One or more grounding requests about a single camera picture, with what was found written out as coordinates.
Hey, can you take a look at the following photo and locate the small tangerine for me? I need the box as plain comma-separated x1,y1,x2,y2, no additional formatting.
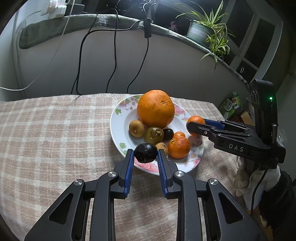
187,115,206,124
173,131,186,138
168,136,191,159

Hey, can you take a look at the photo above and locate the brown kiwi fruit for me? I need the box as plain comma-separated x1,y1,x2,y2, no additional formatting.
156,142,169,157

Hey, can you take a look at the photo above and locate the dark plum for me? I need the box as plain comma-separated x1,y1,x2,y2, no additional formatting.
163,128,174,142
134,143,158,163

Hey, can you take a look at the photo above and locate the small tangerine on plate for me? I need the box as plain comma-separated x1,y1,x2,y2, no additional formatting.
173,131,186,138

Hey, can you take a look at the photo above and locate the green snack package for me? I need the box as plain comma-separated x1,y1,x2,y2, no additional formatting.
219,91,242,119

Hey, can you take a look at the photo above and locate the dark plum on plate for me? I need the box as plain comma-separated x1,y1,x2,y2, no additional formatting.
163,128,174,142

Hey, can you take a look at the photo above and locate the green-brown fruit with stem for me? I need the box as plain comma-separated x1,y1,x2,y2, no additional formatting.
144,126,164,145

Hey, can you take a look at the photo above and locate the large orange on plate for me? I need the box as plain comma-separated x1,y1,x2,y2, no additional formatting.
137,90,175,128

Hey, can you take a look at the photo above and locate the white floral plate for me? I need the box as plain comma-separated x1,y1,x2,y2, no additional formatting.
110,95,204,173

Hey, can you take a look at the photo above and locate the plaid beige tablecloth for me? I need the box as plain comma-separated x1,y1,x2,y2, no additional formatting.
0,93,243,241

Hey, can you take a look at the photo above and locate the potted spider plant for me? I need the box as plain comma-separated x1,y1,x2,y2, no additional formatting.
176,1,234,65

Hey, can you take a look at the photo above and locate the white power adapter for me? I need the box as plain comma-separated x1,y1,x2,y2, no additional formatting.
40,0,67,19

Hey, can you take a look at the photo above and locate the green grey sofa-top cloth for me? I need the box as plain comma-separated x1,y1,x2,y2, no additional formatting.
18,14,248,85

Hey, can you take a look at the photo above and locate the black camera box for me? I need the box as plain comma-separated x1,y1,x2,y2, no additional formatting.
249,79,278,146

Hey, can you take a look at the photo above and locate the black cable right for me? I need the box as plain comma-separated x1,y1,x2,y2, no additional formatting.
126,37,150,93

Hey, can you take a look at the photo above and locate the black cable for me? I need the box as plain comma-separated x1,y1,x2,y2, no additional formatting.
126,37,150,93
70,14,99,95
105,9,142,93

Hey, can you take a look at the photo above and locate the black clip mount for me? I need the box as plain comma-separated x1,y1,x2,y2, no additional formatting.
143,1,152,39

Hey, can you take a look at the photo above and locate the black cable middle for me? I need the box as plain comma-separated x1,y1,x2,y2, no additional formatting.
105,9,142,93

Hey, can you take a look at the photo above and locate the black cable left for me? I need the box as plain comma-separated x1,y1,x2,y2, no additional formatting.
70,14,99,95

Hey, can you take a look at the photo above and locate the white charging cable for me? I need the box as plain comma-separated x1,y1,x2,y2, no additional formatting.
0,0,76,91

